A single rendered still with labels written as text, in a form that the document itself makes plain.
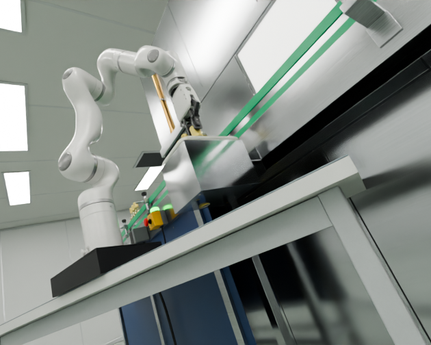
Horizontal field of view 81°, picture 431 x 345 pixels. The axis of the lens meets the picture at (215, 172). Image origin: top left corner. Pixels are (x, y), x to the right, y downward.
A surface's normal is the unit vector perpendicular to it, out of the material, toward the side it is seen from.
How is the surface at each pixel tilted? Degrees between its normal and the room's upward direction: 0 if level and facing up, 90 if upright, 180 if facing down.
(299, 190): 90
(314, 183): 90
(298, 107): 90
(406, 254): 90
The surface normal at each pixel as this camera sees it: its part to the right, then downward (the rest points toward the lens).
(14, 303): 0.50, -0.47
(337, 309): -0.79, 0.07
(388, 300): -0.53, -0.12
